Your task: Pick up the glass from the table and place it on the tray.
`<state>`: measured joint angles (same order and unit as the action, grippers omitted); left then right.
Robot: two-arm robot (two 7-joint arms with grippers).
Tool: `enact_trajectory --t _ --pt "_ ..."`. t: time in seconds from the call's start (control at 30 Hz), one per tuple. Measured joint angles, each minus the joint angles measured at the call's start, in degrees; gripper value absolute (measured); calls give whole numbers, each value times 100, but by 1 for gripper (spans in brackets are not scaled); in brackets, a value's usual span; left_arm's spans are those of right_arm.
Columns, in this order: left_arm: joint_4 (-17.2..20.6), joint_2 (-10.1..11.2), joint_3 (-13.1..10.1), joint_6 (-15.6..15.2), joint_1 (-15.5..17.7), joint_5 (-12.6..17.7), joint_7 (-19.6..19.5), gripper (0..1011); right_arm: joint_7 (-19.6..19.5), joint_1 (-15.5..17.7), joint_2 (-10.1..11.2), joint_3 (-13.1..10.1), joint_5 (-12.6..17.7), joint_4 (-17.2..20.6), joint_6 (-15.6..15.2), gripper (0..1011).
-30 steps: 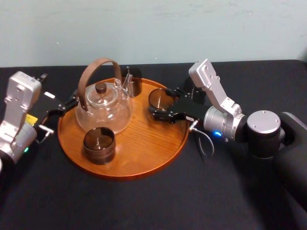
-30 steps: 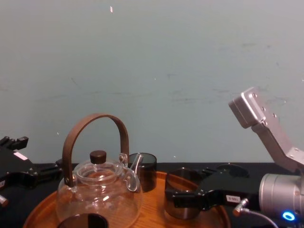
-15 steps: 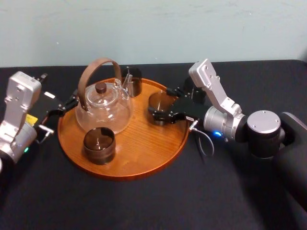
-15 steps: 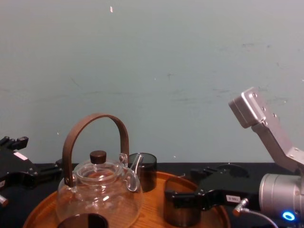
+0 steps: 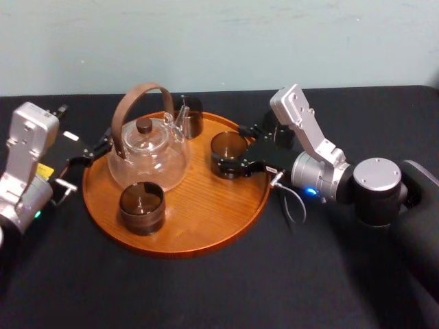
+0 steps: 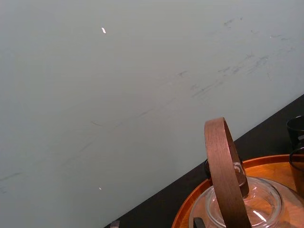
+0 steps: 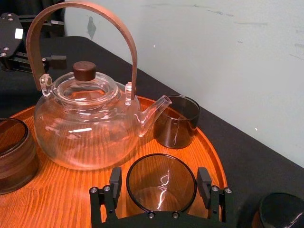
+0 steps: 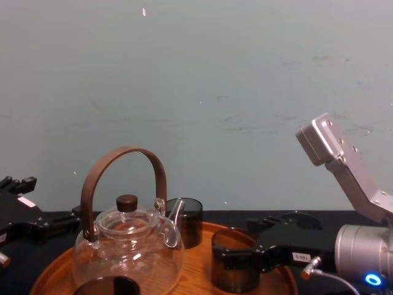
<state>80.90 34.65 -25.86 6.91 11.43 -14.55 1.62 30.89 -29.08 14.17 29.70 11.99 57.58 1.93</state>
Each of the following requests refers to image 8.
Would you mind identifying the thin cable with silver plug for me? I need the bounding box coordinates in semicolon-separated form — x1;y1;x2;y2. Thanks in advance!
300;256;360;295

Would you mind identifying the glass teapot with brown handle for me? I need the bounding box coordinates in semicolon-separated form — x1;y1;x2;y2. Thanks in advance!
71;146;187;295

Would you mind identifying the black table cloth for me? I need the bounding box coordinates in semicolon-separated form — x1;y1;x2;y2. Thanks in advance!
0;210;393;295

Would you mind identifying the glass lid with brown knob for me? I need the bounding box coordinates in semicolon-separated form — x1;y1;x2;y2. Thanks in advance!
98;194;169;236

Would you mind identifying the smoky dark drinking glass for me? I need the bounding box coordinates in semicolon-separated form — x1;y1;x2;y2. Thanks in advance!
74;275;141;295
280;211;324;232
211;228;262;294
165;197;204;250

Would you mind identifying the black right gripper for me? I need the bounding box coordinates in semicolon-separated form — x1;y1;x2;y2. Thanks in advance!
212;216;339;275

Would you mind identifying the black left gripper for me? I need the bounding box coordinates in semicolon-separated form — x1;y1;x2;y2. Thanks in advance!
0;176;83;248

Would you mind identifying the round wooden tray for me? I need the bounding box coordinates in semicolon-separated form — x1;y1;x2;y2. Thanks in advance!
29;220;299;295

